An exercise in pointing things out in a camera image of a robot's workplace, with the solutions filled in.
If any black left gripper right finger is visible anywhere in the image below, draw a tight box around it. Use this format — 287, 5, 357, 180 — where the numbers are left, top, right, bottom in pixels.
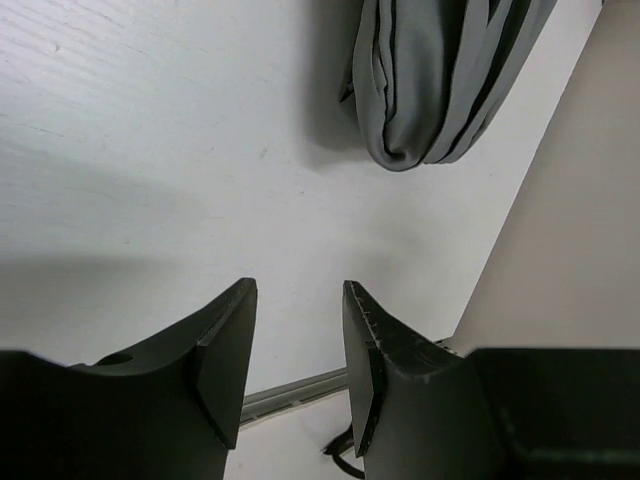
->
342, 281, 639, 479

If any aluminium table edge rail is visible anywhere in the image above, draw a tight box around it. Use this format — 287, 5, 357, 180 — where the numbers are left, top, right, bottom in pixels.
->
240, 368, 347, 426

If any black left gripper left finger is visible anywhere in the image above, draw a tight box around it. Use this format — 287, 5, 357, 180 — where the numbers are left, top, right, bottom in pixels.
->
1, 278, 258, 479

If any grey pleated skirt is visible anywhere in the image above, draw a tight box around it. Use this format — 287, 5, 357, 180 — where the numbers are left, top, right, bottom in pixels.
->
342, 0, 556, 172

